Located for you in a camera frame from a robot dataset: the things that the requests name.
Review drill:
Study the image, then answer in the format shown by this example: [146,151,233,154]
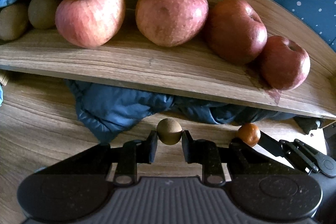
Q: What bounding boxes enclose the leftmost pale red apple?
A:
[55,0,126,48]

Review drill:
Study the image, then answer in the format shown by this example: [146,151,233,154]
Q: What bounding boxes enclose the curved wooden shelf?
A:
[1,0,335,120]

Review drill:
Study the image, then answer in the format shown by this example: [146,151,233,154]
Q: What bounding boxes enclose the brown kiwi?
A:
[28,0,62,30]
[0,4,29,41]

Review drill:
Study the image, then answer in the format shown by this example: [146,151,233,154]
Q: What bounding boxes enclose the brown longan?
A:
[156,118,183,145]

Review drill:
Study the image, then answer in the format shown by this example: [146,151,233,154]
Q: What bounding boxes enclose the right brown kiwi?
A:
[28,0,62,30]

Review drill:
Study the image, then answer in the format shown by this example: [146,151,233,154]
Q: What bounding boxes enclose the dark red apple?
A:
[205,0,268,65]

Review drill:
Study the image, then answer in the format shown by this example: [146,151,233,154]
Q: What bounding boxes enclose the pale red apple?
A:
[55,0,126,48]
[135,0,209,47]

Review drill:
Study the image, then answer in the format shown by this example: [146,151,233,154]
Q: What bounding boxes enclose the left brown kiwi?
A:
[0,4,29,41]

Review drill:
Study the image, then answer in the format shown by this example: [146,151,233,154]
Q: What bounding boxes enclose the small orange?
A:
[236,123,261,147]

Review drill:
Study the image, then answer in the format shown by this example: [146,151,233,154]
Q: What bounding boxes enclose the dark blue jacket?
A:
[64,78,324,143]

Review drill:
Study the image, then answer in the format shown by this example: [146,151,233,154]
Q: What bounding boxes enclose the rightmost red apple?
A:
[260,36,310,90]

